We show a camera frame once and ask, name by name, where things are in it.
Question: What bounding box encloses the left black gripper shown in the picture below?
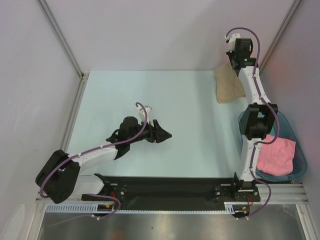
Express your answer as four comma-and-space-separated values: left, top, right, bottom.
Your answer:
127, 118, 171, 144

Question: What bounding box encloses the beige t shirt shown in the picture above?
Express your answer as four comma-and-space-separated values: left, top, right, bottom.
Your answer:
214, 63, 246, 104

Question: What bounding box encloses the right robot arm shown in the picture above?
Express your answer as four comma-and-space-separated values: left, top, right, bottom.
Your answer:
226, 33, 279, 201

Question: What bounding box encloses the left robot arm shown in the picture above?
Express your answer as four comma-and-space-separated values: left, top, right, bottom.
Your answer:
35, 116, 172, 204

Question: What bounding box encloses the teal plastic basin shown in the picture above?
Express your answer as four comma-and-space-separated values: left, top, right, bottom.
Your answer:
255, 111, 307, 182

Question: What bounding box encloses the pink t shirt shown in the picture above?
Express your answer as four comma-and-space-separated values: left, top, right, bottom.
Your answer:
256, 137, 296, 177

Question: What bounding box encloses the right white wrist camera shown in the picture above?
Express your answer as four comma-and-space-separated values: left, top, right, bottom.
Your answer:
224, 33, 241, 52

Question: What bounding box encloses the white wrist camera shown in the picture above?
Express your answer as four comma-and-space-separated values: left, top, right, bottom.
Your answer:
224, 33, 241, 52
137, 105, 153, 124

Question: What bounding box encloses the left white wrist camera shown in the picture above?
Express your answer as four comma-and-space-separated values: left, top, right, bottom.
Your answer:
137, 105, 153, 124

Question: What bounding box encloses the right aluminium corner post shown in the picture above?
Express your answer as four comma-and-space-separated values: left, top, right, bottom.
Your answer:
259, 0, 303, 73

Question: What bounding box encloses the aluminium corner post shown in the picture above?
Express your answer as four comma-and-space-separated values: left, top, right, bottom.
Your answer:
36, 0, 85, 78
259, 0, 303, 73

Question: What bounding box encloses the white slotted cable duct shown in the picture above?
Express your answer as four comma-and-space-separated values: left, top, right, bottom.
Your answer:
46, 201, 251, 215

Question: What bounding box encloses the left aluminium corner post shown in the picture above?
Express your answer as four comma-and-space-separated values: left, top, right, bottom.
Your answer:
36, 0, 85, 78

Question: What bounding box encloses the aluminium front rail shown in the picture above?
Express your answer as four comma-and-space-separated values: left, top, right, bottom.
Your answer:
35, 183, 309, 204

